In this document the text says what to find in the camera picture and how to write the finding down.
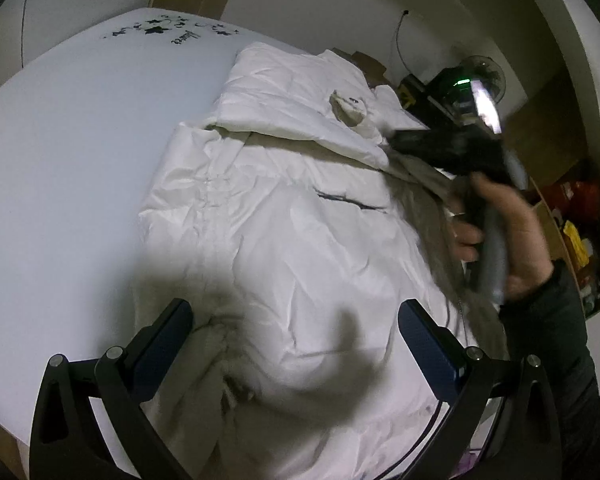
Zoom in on white down jacket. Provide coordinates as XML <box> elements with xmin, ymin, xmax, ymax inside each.
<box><xmin>130</xmin><ymin>42</ymin><xmax>511</xmax><ymax>480</ymax></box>

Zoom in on yellow packet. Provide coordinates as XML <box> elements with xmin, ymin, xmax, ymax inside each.
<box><xmin>561</xmin><ymin>220</ymin><xmax>592</xmax><ymax>269</ymax></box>

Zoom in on person's right hand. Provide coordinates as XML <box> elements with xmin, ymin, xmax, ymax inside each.
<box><xmin>449</xmin><ymin>172</ymin><xmax>556</xmax><ymax>304</ymax></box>

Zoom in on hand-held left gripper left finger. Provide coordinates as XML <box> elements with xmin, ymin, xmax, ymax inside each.
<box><xmin>29</xmin><ymin>298</ymin><xmax>195</xmax><ymax>480</ymax></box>

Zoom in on brown cardboard box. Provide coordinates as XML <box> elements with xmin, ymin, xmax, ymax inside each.
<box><xmin>330</xmin><ymin>47</ymin><xmax>388</xmax><ymax>86</ymax></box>

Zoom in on black wall cable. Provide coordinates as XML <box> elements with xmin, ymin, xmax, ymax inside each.
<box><xmin>392</xmin><ymin>8</ymin><xmax>422</xmax><ymax>86</ymax></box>

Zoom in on person's right forearm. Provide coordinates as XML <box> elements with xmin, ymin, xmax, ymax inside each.
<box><xmin>497</xmin><ymin>259</ymin><xmax>600</xmax><ymax>480</ymax></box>

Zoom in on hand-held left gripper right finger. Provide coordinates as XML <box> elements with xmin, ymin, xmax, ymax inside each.
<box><xmin>398</xmin><ymin>298</ymin><xmax>564</xmax><ymax>480</ymax></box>

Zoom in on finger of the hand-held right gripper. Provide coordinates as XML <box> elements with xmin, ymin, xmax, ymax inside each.
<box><xmin>388</xmin><ymin>129</ymin><xmax>447</xmax><ymax>167</ymax></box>

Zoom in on white glossy cabinet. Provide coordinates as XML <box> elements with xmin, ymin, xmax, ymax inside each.
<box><xmin>0</xmin><ymin>0</ymin><xmax>167</xmax><ymax>92</ymax></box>

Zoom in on black and yellow box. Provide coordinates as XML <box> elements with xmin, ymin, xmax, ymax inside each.
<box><xmin>399</xmin><ymin>74</ymin><xmax>432</xmax><ymax>112</ymax></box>

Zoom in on black standing fan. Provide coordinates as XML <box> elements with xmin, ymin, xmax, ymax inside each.
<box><xmin>460</xmin><ymin>54</ymin><xmax>507</xmax><ymax>107</ymax></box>

